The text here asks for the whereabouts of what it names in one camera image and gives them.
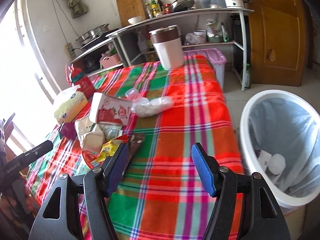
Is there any white yogurt cup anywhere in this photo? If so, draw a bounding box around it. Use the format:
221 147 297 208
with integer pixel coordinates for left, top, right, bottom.
267 154 286 176

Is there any yellow snack wrapper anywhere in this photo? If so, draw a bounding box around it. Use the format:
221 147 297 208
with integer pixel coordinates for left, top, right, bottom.
97 134 129 163

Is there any white paper bag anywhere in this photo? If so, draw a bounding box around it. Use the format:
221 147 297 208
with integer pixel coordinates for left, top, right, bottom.
74 116 123 153

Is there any purple snack wrapper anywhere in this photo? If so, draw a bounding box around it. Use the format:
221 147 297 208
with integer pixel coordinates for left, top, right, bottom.
59 122 77 140

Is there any brown coffee sachet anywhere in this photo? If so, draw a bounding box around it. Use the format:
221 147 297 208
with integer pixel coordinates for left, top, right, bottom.
121 133 145 178

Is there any strawberry milk carton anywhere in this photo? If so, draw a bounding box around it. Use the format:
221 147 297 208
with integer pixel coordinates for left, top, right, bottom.
89 92 132 126

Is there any clear plastic bag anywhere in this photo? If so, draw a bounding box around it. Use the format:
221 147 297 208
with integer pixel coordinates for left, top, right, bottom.
131 96 174 118

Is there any white trash bin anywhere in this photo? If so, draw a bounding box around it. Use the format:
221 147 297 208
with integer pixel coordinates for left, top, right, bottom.
239 89 319 213

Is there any plaid tablecloth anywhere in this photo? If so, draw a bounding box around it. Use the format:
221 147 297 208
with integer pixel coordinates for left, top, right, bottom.
24 55 245 240

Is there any yellow tissue pack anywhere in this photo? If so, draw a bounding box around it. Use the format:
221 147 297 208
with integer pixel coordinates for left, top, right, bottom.
53 85 88 125

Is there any green glass bottle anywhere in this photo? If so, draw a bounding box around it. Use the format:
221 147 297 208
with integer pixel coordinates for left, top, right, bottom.
245 63 251 88

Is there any red antler water bottle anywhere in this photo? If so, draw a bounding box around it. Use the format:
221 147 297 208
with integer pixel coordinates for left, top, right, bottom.
66 65 96 99

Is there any purple lid storage box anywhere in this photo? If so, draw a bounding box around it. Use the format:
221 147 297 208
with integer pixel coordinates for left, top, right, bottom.
183 48 227 89

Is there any pink plastic basket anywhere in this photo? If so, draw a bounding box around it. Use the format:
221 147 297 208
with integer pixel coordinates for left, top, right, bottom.
99 53 121 69

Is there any white power strip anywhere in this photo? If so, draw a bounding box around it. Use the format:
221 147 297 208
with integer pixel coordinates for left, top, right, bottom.
64 43 76 61

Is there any steel steamer pot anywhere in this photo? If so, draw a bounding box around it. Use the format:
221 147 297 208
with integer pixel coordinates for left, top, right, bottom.
76 23 109 46

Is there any white metal shelf rack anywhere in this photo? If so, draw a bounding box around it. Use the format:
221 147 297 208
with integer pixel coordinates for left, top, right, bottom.
68 7 254 92

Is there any white brown lidded mug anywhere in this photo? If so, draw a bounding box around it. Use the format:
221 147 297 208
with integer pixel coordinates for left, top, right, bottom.
149 25 184 71

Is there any wooden door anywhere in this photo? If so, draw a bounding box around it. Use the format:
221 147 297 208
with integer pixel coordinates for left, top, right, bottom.
247 0 309 87

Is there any white ceramic bowl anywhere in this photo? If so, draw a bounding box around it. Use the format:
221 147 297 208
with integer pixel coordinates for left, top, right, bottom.
127 16 142 25

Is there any wooden cutting board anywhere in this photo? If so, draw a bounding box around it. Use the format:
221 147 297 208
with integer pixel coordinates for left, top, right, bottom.
116 0 146 27

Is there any clear plastic container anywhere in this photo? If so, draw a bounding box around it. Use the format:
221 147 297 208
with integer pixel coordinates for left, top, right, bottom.
195 0 226 9

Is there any black frying pan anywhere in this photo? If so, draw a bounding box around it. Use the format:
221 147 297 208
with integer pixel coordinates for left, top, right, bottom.
169 0 194 13

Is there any green cap sauce bottle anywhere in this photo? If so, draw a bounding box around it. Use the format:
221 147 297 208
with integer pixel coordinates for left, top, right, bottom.
151 0 160 17

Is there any dark soy sauce bottle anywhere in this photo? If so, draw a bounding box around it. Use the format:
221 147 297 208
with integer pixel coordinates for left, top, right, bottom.
157 0 164 11

